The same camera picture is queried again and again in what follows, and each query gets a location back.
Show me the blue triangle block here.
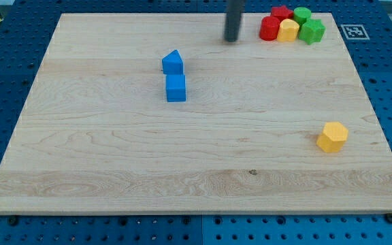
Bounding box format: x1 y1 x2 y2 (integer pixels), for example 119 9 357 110
161 50 184 75

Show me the blue cube block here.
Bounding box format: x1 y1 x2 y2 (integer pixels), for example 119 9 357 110
165 74 186 102

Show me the wooden board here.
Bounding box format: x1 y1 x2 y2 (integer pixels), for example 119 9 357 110
0 13 392 216

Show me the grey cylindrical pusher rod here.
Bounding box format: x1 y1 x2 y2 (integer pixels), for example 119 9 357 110
223 0 246 43

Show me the red cylinder block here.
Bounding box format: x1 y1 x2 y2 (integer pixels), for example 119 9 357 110
259 16 280 41

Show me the yellow heart block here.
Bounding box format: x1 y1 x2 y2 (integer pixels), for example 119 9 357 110
277 18 299 42

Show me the red star block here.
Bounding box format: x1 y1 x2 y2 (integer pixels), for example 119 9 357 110
270 5 294 22

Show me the yellow hexagon block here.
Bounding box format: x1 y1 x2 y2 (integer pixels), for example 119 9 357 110
316 121 348 153

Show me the green star block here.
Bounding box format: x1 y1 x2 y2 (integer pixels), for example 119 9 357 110
299 18 326 45

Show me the green cylinder block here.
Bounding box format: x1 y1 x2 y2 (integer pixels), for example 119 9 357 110
293 7 312 26

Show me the white fiducial marker tag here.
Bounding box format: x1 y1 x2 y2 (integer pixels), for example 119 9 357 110
341 24 370 40

